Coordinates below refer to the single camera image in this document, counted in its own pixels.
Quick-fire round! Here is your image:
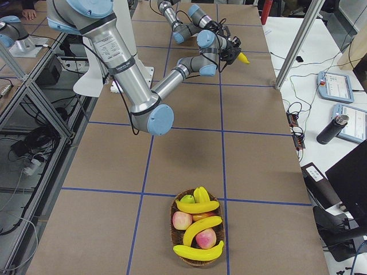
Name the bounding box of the blue teach pendant near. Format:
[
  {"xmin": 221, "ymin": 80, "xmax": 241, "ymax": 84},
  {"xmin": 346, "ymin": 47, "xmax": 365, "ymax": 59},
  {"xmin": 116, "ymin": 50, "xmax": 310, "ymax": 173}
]
[{"xmin": 331, "ymin": 103, "xmax": 366, "ymax": 144}]

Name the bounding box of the black usb hub near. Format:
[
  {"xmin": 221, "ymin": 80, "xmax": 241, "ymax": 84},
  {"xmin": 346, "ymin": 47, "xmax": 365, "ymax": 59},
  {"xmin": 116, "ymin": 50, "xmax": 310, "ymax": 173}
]
[{"xmin": 292, "ymin": 132, "xmax": 306, "ymax": 151}]

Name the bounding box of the yellow banana basket back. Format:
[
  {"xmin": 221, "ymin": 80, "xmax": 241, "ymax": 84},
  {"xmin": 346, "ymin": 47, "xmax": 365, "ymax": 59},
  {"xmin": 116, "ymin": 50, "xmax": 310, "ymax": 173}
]
[{"xmin": 193, "ymin": 186, "xmax": 210, "ymax": 203}]

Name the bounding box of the yellow banana basket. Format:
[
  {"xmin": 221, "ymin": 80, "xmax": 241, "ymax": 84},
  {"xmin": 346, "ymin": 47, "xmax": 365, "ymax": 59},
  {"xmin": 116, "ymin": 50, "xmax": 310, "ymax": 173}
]
[
  {"xmin": 193, "ymin": 186, "xmax": 210, "ymax": 203},
  {"xmin": 175, "ymin": 200, "xmax": 220, "ymax": 214}
]

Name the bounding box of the brown wicker basket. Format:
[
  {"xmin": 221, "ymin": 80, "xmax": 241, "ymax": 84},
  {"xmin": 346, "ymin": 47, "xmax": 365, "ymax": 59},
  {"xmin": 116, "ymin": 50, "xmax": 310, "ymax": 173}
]
[{"xmin": 170, "ymin": 186, "xmax": 225, "ymax": 266}]

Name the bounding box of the blue teach pendant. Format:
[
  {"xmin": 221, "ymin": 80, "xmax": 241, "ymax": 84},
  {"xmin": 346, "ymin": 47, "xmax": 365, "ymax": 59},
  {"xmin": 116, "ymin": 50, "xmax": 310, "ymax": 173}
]
[
  {"xmin": 331, "ymin": 103, "xmax": 366, "ymax": 144},
  {"xmin": 317, "ymin": 71, "xmax": 354, "ymax": 104}
]

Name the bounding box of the blue teach pendant far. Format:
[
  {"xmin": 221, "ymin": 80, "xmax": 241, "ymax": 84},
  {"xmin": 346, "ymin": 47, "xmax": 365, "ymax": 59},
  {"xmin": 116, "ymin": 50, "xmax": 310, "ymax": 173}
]
[{"xmin": 317, "ymin": 71, "xmax": 354, "ymax": 104}]

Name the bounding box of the green pear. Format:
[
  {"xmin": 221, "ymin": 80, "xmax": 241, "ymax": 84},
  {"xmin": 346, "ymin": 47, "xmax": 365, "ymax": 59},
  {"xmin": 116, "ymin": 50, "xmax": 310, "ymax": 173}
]
[{"xmin": 180, "ymin": 194, "xmax": 196, "ymax": 203}]

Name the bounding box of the red peach front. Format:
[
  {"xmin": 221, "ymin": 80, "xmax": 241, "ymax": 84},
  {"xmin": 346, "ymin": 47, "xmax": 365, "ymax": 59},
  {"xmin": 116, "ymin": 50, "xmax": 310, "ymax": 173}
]
[{"xmin": 195, "ymin": 228, "xmax": 217, "ymax": 249}]

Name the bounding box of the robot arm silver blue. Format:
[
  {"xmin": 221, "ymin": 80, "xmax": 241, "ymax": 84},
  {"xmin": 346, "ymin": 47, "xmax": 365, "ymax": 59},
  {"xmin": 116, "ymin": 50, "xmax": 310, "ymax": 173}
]
[
  {"xmin": 157, "ymin": 1, "xmax": 215, "ymax": 44},
  {"xmin": 47, "ymin": 1, "xmax": 249, "ymax": 136}
]

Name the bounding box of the black power adapter box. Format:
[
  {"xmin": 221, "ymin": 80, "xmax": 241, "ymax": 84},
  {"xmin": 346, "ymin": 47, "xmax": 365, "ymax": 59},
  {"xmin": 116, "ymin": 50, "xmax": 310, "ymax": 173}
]
[{"xmin": 301, "ymin": 162, "xmax": 346, "ymax": 209}]

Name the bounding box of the aluminium frame post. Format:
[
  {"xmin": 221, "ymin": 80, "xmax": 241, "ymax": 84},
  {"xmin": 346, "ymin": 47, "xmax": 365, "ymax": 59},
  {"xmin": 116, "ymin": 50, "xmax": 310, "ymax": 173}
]
[{"xmin": 275, "ymin": 0, "xmax": 325, "ymax": 90}]

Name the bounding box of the black water bottle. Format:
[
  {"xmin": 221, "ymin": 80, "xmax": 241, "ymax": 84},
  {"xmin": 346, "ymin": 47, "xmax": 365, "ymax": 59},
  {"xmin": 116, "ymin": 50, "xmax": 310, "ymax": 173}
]
[{"xmin": 316, "ymin": 115, "xmax": 349, "ymax": 145}]

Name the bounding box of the red peach left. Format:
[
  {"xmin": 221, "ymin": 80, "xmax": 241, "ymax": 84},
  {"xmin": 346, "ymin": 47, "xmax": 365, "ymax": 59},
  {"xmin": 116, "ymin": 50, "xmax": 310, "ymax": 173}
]
[{"xmin": 172, "ymin": 211, "xmax": 192, "ymax": 230}]

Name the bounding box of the red peach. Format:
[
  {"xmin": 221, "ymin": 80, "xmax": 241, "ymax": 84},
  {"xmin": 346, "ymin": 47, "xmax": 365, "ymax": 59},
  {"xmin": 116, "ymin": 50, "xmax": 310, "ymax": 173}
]
[
  {"xmin": 172, "ymin": 211, "xmax": 192, "ymax": 230},
  {"xmin": 195, "ymin": 228, "xmax": 217, "ymax": 249}
]

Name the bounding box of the black monitor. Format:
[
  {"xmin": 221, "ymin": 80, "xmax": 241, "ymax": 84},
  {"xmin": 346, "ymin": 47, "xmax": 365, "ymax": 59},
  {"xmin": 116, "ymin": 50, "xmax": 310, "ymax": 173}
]
[{"xmin": 326, "ymin": 141, "xmax": 366, "ymax": 226}]

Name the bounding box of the yellow banana middle curved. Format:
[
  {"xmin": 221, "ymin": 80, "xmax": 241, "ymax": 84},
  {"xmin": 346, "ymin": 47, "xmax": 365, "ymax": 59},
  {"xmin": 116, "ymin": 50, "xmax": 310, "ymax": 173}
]
[{"xmin": 182, "ymin": 216, "xmax": 222, "ymax": 247}]

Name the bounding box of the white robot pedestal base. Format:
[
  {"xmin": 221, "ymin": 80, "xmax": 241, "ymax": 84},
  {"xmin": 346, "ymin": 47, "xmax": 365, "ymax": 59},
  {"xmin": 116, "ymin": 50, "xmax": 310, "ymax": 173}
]
[{"xmin": 113, "ymin": 0, "xmax": 154, "ymax": 87}]

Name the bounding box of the black usb hub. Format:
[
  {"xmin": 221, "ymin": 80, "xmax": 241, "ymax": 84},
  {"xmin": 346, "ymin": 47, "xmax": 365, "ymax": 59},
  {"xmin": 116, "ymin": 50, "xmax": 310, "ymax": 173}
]
[
  {"xmin": 286, "ymin": 112, "xmax": 299, "ymax": 127},
  {"xmin": 292, "ymin": 132, "xmax": 306, "ymax": 151}
]

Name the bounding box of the black usb hub far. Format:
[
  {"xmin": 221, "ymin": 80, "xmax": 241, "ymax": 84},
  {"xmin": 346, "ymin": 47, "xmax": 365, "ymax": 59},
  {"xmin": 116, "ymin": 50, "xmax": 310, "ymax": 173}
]
[{"xmin": 286, "ymin": 112, "xmax": 299, "ymax": 127}]

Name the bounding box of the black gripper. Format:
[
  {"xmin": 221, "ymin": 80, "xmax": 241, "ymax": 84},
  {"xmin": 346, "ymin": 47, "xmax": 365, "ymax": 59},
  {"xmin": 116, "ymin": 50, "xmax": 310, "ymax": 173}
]
[{"xmin": 219, "ymin": 43, "xmax": 241, "ymax": 64}]

